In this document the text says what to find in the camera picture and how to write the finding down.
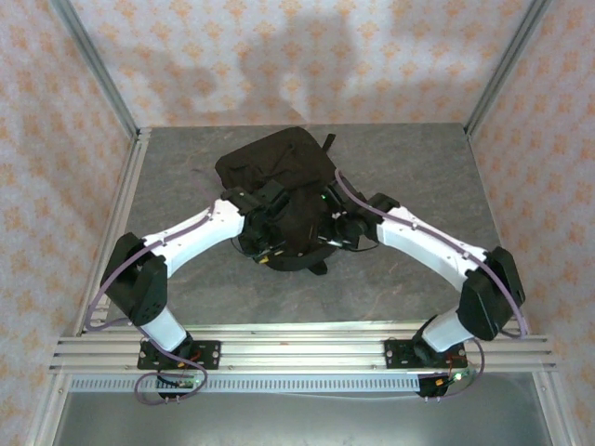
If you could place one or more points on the aluminium side rail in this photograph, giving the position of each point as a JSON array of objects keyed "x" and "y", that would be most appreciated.
[{"x": 124, "y": 209}]

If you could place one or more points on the black fabric backpack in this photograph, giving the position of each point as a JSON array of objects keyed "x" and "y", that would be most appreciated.
[{"x": 279, "y": 158}]

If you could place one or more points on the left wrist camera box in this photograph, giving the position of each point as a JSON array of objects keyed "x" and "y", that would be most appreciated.
[{"x": 274, "y": 191}]

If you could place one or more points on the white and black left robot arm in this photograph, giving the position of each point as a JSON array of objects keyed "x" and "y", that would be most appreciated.
[{"x": 195, "y": 237}]

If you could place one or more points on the aluminium frame leg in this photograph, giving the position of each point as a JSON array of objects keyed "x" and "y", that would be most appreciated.
[
  {"x": 46, "y": 413},
  {"x": 555, "y": 413}
]

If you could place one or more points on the aluminium frame post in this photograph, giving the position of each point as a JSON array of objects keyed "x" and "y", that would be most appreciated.
[
  {"x": 506, "y": 65},
  {"x": 96, "y": 65}
]

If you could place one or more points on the small lit circuit board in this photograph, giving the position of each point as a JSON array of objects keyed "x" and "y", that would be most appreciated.
[
  {"x": 186, "y": 383},
  {"x": 458, "y": 376}
]

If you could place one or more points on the grey metal lower panel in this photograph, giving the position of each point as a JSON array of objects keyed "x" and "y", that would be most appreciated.
[{"x": 302, "y": 423}]

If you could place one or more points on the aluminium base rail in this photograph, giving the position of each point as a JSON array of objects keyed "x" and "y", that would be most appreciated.
[{"x": 302, "y": 353}]

